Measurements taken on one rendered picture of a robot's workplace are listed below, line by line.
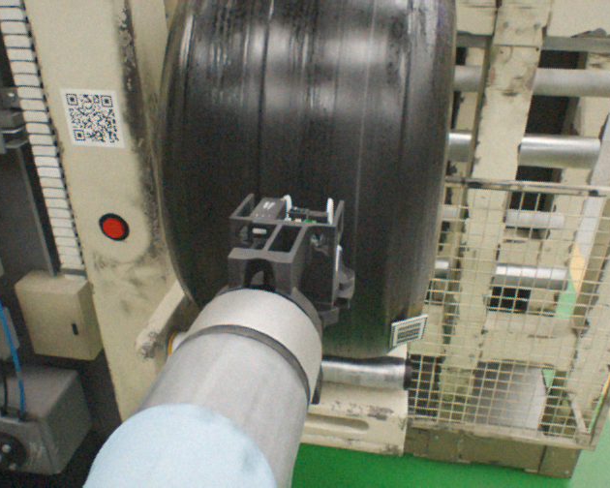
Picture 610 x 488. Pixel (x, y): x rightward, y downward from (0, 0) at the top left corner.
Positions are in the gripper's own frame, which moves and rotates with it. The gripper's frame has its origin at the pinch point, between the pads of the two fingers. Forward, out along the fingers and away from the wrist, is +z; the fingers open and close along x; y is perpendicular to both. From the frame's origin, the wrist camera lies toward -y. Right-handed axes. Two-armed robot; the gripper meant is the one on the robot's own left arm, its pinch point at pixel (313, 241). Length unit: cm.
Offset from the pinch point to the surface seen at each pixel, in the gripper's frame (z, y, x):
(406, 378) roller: 16.5, -25.8, -10.6
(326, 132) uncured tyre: 2.5, 9.6, -0.6
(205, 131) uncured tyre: 2.4, 9.1, 10.6
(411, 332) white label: 7.6, -13.1, -10.2
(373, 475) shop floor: 82, -110, -8
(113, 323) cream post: 24, -28, 35
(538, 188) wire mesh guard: 63, -12, -34
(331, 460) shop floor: 85, -109, 5
